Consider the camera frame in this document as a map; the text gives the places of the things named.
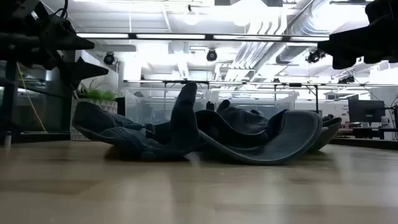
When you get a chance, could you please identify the white triangle-patterned planter pot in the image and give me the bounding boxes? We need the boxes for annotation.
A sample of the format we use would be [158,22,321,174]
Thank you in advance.
[70,98,118,141]

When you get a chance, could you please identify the dark navy baseball cap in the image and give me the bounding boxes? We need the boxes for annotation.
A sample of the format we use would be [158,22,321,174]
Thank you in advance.
[195,99,323,166]

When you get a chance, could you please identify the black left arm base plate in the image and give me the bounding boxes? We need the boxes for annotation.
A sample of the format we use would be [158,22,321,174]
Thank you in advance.
[12,132,72,144]

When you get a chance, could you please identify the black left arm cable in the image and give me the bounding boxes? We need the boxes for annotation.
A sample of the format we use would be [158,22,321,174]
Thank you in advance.
[54,0,69,18]

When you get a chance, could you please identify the small black monitor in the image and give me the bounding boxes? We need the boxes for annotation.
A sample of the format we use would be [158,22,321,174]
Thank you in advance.
[116,96,126,116]

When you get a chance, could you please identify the dark office desk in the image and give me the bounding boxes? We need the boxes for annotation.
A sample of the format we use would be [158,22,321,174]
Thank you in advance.
[340,126,398,141]

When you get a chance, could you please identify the dark glass partition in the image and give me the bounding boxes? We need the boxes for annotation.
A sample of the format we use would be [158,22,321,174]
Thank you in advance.
[0,46,77,134]

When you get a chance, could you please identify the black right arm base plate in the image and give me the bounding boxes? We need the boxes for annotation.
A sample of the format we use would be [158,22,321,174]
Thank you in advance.
[329,138,398,151]

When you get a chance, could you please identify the silver spiral air duct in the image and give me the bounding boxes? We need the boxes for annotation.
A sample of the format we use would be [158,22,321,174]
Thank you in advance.
[275,0,368,65]

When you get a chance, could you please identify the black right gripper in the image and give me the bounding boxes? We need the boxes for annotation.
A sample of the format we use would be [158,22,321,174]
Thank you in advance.
[317,0,398,70]

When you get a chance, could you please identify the yellow cable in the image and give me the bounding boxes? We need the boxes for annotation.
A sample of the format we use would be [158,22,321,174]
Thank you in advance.
[17,62,47,132]

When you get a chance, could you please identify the clear plastic bin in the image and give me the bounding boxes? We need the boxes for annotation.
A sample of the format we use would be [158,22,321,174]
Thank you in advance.
[211,90,299,119]
[124,86,212,127]

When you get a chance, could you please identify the long ceiling light bar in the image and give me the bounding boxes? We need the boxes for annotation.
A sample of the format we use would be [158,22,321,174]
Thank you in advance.
[76,32,330,44]

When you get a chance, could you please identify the green potted plant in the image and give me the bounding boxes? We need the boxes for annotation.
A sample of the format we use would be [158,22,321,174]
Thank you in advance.
[76,77,118,101]

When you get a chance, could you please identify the black computer monitor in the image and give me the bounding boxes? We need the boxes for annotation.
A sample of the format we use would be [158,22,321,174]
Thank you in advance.
[348,98,386,128]

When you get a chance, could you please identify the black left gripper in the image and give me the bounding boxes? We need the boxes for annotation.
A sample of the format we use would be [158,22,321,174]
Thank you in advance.
[0,0,109,90]

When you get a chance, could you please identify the round white pendant lamp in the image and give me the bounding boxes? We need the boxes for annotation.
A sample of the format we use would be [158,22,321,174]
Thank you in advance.
[183,4,200,26]

